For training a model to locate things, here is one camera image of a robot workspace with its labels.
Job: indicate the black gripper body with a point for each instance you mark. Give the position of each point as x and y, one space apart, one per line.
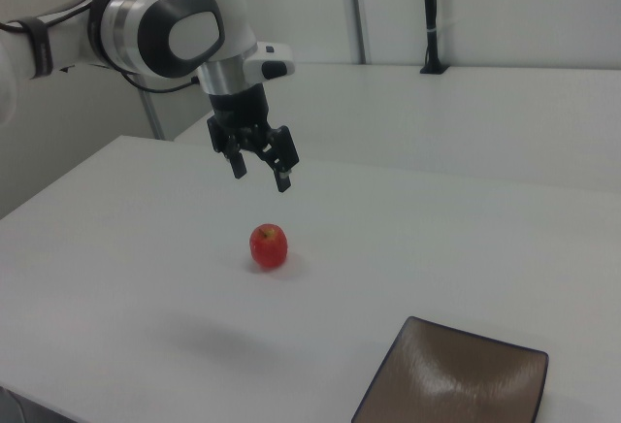
240 107

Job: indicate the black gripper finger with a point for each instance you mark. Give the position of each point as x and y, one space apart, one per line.
238 163
283 161

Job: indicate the red apple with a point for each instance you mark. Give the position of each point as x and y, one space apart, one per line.
269 247

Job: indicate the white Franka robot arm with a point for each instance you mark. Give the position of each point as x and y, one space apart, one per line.
121 20

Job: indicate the brown square ceramic plate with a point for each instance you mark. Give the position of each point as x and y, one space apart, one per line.
451 379

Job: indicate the black pole with base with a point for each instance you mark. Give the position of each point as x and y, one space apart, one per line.
431 10

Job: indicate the grey metal partition post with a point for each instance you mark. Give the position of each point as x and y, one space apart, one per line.
353 6

